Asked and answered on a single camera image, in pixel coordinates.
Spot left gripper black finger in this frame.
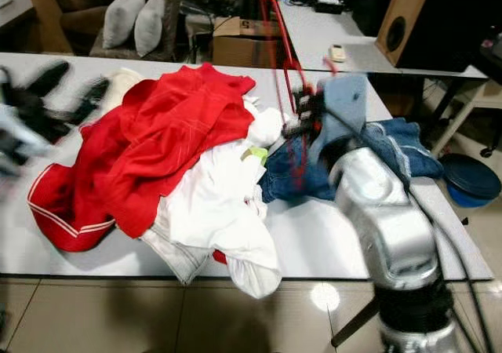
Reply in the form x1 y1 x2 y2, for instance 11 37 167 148
30 60 72 99
71 77 112 125

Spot red sports shirt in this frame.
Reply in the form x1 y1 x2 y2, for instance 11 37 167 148
27 63 256 264

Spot beige cloth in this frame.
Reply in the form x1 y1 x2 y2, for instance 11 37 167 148
106 67 144 107

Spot green garment tag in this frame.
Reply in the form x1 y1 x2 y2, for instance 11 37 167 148
242 147 267 166

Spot blue jeans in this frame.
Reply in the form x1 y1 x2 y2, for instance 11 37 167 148
257 118 445 205

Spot cardboard box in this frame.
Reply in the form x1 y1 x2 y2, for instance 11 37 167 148
212 16 283 68

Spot small white table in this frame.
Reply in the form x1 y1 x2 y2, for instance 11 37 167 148
278 0 502 159

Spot white drawer unit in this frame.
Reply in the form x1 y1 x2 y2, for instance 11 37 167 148
0 0 40 28

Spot grey pillow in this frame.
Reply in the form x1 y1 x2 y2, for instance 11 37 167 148
102 0 147 50
133 0 166 57

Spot plain white garment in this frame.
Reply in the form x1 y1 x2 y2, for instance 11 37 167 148
141 106 283 299

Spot large white table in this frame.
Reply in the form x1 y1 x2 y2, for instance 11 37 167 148
0 51 495 348

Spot wooden loudspeaker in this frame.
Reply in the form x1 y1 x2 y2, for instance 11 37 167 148
375 0 502 73

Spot blue round stool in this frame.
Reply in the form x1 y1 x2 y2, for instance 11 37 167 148
439 153 502 209

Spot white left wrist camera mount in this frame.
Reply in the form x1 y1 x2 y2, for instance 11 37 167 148
0 102 52 173

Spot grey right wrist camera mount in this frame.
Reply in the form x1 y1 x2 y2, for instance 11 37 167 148
310 72 381 166

